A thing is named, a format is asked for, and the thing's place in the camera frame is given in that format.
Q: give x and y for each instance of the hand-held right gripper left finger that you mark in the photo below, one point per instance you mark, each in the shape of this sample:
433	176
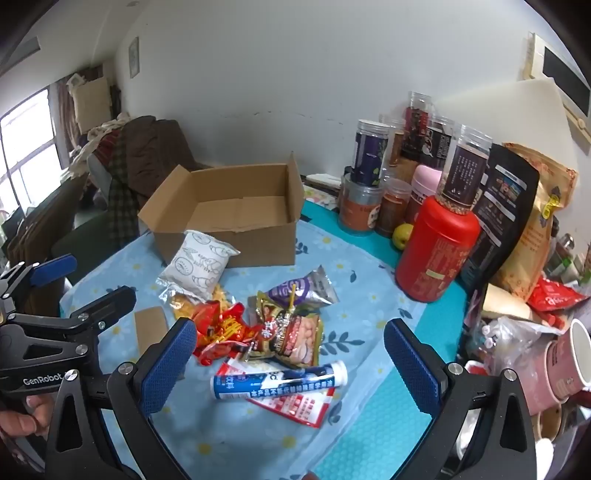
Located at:
168	364

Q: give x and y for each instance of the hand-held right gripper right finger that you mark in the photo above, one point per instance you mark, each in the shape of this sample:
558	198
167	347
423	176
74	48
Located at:
413	369

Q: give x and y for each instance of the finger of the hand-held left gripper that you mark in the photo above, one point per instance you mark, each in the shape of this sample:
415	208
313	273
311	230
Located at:
53	270
106	302

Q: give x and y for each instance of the cardboard piece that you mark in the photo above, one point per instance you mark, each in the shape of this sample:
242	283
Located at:
150	327

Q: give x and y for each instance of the yellow snack packet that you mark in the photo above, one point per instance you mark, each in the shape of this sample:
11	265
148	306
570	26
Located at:
182	309

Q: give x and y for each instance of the red snack packet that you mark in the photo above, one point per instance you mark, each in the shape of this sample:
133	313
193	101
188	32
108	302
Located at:
217	327

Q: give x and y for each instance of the white bread packet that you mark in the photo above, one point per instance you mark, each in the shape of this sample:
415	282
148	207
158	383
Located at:
198	263

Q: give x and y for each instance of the blue white tube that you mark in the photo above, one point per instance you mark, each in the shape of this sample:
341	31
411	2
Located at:
277	378

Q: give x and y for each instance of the red white packet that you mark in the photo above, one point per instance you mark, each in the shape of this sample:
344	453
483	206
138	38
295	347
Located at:
300	408

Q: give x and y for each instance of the brown peanut snack packet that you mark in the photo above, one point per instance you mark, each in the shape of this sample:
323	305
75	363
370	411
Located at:
295	341

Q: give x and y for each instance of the purple silver snack packet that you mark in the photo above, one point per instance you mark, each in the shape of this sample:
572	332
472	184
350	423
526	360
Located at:
300	286

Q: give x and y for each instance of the brown cardboard box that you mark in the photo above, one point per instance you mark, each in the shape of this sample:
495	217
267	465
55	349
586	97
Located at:
258	244

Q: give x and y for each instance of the person's left hand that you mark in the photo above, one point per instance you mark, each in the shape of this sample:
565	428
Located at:
23	420

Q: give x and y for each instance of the stacked brown cardboard sheets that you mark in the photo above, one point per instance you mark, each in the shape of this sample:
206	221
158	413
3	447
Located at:
41	230

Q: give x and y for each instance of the dark green chair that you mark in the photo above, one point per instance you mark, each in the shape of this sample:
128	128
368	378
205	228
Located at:
87	244

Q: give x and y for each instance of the green plaid cloth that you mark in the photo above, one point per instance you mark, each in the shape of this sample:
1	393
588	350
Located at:
120	194

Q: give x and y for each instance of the grey cloth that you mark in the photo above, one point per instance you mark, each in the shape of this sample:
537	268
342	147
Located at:
99	175

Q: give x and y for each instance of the small beige box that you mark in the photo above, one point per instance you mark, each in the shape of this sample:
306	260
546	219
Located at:
503	300

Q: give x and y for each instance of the red canister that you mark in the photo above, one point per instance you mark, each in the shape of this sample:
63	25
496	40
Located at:
429	254

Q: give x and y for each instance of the window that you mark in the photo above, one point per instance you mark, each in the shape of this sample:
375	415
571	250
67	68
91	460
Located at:
23	152

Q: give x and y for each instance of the yellow green fruit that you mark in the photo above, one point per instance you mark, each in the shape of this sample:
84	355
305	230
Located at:
401	236

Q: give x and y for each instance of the red plaid cloth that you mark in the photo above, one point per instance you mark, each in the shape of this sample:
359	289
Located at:
108	147

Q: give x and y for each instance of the pink paper cup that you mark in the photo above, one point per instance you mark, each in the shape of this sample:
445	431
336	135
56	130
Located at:
549	369

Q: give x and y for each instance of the teal table mat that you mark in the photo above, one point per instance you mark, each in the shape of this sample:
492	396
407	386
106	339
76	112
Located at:
360	240

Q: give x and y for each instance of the brown jacket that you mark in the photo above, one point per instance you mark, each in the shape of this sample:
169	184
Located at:
152	157

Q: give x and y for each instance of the cream cloth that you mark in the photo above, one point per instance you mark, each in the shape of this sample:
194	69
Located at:
111	129

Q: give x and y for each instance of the brown curtain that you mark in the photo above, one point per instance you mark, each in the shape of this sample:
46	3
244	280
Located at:
62	115

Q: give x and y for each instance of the red plastic packet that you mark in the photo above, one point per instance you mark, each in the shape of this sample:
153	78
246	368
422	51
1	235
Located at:
551	295

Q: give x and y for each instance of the clear jar red spice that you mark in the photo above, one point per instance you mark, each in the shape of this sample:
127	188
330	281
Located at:
392	207

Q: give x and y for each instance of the clear jar orange label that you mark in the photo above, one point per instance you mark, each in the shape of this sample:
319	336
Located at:
358	210

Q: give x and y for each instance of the pink bottle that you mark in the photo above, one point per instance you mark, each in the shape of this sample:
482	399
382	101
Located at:
425	184

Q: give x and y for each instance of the yellow brown paper bag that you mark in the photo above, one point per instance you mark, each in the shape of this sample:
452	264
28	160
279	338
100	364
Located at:
540	230

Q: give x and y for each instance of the black snack bag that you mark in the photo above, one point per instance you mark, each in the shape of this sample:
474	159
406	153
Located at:
503	198

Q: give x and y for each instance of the clear jar dark brown label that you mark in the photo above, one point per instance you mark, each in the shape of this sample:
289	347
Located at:
464	175

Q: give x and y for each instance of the white black device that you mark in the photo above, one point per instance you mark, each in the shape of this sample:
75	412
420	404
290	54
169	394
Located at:
323	184

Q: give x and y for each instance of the clear jar purple label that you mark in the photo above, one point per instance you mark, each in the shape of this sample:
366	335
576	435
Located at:
367	157

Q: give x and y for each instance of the clear jar brown contents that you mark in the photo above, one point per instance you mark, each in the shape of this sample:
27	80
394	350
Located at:
396	147

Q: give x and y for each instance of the clear jar black label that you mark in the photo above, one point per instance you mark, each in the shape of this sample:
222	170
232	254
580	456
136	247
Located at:
438	143

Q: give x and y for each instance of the tall clear jar red contents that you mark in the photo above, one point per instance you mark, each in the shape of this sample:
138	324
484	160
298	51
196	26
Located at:
415	129

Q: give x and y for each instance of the white foam board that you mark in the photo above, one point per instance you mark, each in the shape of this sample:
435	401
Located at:
508	115

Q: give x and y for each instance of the cream framed dark board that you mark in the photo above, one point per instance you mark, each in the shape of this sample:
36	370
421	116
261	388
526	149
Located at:
561	74

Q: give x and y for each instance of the small wall picture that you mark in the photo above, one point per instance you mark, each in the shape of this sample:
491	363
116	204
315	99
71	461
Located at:
134	57

